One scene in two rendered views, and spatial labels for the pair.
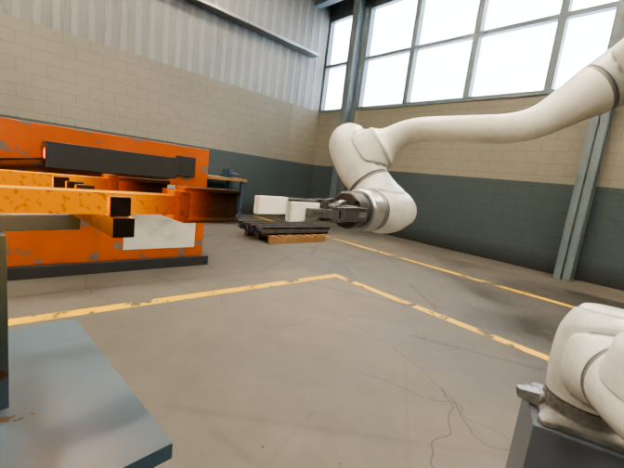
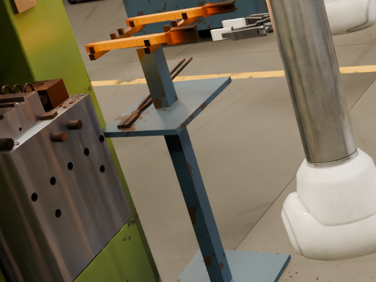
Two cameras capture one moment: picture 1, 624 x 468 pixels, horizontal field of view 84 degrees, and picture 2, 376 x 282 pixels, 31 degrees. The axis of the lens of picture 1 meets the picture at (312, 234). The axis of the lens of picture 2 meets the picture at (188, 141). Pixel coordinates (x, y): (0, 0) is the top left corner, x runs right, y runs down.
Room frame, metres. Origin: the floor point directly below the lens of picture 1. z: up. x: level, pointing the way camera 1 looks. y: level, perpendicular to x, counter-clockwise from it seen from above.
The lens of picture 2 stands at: (0.15, -1.77, 1.50)
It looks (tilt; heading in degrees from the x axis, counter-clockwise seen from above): 23 degrees down; 83
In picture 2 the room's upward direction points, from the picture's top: 17 degrees counter-clockwise
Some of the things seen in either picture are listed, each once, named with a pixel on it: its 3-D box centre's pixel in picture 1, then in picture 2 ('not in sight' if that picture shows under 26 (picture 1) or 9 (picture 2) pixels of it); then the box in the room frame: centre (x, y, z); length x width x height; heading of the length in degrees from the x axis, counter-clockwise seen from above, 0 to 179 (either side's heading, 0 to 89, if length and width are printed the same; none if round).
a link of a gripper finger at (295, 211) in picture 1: (303, 212); (223, 33); (0.54, 0.02, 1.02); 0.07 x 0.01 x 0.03; 139
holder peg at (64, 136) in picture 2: not in sight; (59, 137); (0.02, 0.09, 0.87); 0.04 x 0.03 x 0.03; 140
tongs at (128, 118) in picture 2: not in sight; (158, 89); (0.37, 0.53, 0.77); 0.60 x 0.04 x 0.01; 56
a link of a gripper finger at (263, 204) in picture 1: (271, 204); (234, 24); (0.59, 0.07, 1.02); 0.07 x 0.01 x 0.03; 139
